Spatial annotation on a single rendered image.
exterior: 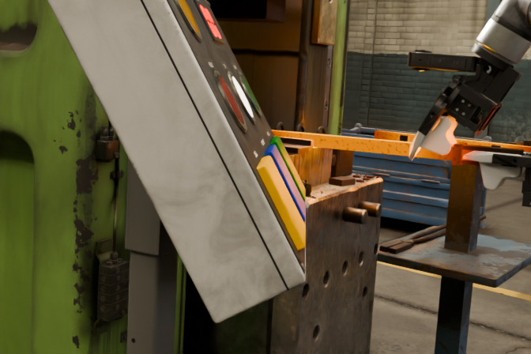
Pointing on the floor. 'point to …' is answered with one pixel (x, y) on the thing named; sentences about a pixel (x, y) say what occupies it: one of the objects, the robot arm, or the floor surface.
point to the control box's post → (152, 303)
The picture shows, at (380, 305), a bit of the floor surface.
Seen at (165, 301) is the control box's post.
